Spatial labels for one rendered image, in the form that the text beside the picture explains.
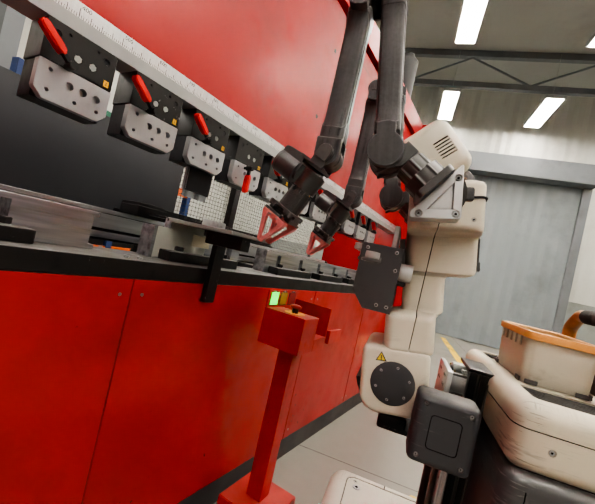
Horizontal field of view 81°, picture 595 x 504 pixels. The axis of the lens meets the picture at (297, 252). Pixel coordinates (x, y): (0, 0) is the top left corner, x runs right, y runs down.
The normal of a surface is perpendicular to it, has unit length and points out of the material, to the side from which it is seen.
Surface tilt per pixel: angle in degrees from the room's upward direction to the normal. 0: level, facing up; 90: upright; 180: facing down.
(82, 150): 90
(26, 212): 90
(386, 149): 90
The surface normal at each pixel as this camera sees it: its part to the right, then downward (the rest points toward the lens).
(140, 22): 0.83, 0.18
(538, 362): -0.29, -0.04
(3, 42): 0.93, 0.21
